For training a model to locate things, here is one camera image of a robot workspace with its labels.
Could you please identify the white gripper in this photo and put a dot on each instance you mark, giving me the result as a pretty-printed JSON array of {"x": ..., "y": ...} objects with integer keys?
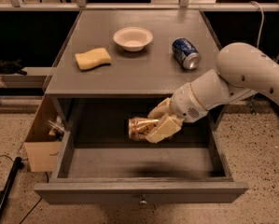
[{"x": 185, "y": 104}]

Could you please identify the orange soda can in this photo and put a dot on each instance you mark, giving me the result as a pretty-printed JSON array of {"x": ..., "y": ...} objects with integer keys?
[{"x": 139, "y": 128}]

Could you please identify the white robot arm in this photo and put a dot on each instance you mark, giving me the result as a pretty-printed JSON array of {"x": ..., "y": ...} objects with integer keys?
[{"x": 241, "y": 71}]

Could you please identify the blue soda can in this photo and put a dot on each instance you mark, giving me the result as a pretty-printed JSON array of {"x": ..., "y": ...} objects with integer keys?
[{"x": 186, "y": 54}]

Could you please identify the grey open drawer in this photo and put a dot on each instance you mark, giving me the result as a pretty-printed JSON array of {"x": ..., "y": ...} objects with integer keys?
[{"x": 112, "y": 169}]

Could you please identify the metal drawer knob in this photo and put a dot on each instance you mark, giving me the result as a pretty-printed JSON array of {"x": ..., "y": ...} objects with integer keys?
[{"x": 143, "y": 200}]

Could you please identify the grey wooden cabinet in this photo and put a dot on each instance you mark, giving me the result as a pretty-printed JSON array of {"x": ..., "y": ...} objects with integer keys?
[{"x": 152, "y": 72}]

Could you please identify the white foam bowl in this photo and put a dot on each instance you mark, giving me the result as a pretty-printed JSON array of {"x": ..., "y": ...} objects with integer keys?
[{"x": 133, "y": 39}]

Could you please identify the yellow sponge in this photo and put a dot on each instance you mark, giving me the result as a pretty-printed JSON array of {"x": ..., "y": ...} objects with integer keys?
[{"x": 92, "y": 58}]

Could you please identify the plastic bag in box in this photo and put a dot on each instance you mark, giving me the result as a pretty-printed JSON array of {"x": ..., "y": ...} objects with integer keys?
[{"x": 56, "y": 127}]

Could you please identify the cardboard box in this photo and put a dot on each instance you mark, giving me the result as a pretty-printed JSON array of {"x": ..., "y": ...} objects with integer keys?
[{"x": 41, "y": 145}]

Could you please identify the black bar on floor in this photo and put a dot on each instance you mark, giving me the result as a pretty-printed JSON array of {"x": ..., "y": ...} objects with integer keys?
[{"x": 16, "y": 166}]

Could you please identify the black object on rail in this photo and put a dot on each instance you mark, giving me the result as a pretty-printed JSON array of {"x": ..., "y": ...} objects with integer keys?
[{"x": 11, "y": 67}]

